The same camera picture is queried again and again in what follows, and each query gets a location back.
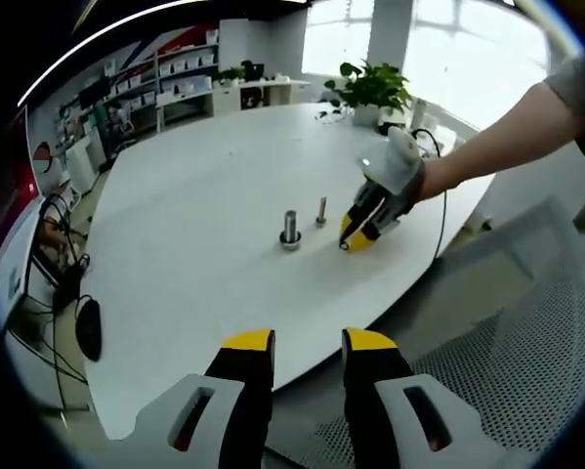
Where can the white side desk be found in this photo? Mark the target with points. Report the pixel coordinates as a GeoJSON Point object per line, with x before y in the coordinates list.
{"type": "Point", "coordinates": [272, 87]}

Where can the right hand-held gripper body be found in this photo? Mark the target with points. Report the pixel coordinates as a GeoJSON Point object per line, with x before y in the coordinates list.
{"type": "Point", "coordinates": [394, 163]}

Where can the white cabinet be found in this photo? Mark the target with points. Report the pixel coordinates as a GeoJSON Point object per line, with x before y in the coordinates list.
{"type": "Point", "coordinates": [83, 163]}

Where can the black computer mouse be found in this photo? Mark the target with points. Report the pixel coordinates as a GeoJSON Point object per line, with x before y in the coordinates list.
{"type": "Point", "coordinates": [91, 329]}

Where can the grey mesh office chair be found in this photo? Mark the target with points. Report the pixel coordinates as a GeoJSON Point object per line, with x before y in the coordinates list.
{"type": "Point", "coordinates": [516, 317]}

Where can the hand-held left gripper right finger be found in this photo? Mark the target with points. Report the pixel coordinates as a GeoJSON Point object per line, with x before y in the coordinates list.
{"type": "Point", "coordinates": [370, 391]}

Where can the small steel washer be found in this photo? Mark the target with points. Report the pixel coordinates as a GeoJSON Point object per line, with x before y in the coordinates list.
{"type": "Point", "coordinates": [341, 245]}

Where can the small green plant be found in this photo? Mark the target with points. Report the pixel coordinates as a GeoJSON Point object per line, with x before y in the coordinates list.
{"type": "Point", "coordinates": [231, 75]}

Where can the large steel washer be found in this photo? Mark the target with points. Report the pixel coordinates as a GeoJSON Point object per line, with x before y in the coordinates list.
{"type": "Point", "coordinates": [292, 248]}
{"type": "Point", "coordinates": [282, 238]}

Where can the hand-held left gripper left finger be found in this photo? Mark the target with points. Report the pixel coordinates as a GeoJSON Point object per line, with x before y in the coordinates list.
{"type": "Point", "coordinates": [243, 391]}

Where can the small threaded steel stud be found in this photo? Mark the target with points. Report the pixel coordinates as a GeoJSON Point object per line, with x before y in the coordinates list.
{"type": "Point", "coordinates": [321, 207]}

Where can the green plant in white pot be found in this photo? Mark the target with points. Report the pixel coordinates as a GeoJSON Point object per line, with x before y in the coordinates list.
{"type": "Point", "coordinates": [375, 88]}

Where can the curved ceiling light strip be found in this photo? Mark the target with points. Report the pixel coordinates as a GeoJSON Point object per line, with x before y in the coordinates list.
{"type": "Point", "coordinates": [101, 39]}

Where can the large threaded steel stud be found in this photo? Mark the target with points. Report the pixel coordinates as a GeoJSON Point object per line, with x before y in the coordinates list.
{"type": "Point", "coordinates": [290, 222]}

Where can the shelf with white bins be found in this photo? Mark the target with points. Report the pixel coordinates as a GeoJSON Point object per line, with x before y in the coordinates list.
{"type": "Point", "coordinates": [184, 61]}

